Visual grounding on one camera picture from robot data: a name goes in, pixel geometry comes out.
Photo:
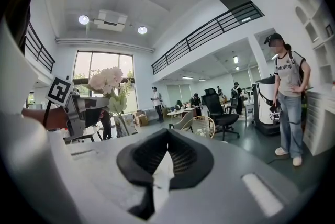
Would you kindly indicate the white flowers bunch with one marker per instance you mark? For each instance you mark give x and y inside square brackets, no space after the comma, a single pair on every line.
[107,81]

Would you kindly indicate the pale patterned vase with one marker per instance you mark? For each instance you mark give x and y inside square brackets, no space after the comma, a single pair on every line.
[125,126]

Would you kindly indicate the black office chair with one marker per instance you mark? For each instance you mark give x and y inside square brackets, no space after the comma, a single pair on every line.
[217,110]

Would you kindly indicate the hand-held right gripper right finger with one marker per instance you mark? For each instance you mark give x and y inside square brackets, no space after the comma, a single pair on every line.
[189,162]

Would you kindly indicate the large window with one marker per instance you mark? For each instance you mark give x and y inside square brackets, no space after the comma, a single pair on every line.
[83,66]

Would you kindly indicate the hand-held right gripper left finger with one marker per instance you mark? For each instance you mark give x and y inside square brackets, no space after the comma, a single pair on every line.
[140,155]

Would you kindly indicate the round pale table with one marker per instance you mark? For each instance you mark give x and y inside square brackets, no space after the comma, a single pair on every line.
[180,112]

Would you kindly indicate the long black balcony railing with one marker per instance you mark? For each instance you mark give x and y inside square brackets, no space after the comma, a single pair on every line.
[209,29]

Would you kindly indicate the white service robot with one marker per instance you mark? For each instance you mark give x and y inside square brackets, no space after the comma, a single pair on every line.
[264,110]

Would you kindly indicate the round ceiling light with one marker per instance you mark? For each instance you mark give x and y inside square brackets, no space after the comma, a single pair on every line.
[83,19]
[142,30]

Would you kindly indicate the cardboard box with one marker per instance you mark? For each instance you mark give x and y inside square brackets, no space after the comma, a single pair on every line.
[141,118]

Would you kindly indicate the person's left forearm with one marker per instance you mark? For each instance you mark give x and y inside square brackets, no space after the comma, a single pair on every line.
[52,118]

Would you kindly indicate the white ceiling air conditioner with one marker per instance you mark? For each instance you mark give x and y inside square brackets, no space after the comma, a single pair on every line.
[111,21]

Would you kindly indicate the person's white shirt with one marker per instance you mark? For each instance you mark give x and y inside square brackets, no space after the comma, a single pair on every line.
[23,155]

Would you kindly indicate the short black balcony railing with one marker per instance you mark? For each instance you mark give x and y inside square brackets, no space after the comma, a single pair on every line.
[39,50]

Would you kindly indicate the white wall shelving unit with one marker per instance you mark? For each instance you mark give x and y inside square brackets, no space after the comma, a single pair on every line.
[320,60]

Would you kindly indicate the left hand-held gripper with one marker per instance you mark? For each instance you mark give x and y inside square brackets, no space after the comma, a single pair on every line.
[74,115]

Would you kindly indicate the beige wicker chair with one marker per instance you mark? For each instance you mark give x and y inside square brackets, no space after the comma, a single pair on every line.
[201,126]

